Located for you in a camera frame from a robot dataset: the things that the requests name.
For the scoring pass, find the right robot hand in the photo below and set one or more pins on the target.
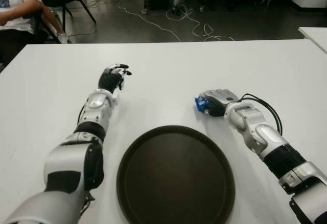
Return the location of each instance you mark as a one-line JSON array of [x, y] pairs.
[[224, 97]]

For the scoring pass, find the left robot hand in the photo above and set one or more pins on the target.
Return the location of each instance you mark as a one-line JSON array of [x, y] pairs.
[[108, 79]]

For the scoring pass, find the blue Oreo cookie pack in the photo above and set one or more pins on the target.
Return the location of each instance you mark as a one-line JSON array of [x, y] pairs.
[[201, 105]]

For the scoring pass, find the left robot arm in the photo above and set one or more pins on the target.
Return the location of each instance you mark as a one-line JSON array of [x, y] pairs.
[[64, 162]]

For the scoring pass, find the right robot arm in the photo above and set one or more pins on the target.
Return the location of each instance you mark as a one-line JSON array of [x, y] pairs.
[[265, 137]]

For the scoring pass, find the dark round tray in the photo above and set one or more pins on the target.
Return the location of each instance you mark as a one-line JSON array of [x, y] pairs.
[[176, 178]]

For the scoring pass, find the white side table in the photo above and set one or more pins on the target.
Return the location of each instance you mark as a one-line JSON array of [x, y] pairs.
[[316, 35]]

